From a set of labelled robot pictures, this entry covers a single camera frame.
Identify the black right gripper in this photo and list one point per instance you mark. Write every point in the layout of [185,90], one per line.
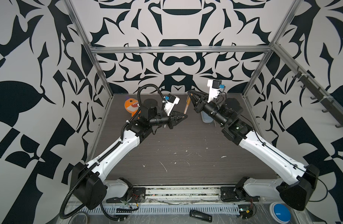
[202,101]

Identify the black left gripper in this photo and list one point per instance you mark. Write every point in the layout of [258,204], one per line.
[172,120]

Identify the brown pen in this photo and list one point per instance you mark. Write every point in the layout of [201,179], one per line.
[186,107]

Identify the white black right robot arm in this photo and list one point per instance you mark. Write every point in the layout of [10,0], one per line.
[296,182]

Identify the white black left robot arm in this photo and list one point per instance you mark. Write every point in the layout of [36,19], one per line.
[87,185]

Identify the light blue pencil case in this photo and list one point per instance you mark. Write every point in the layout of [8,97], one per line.
[206,118]

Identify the orange shark plush toy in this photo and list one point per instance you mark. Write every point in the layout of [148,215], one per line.
[131,105]

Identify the black remote device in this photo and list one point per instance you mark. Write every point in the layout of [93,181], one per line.
[200,216]

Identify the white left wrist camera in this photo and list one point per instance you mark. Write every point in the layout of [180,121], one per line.
[169,102]

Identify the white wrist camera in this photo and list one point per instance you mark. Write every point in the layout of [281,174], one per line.
[216,88]
[169,102]

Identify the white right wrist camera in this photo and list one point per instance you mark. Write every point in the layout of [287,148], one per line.
[216,88]

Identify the grey slotted cable duct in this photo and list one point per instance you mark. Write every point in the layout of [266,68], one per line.
[179,209]

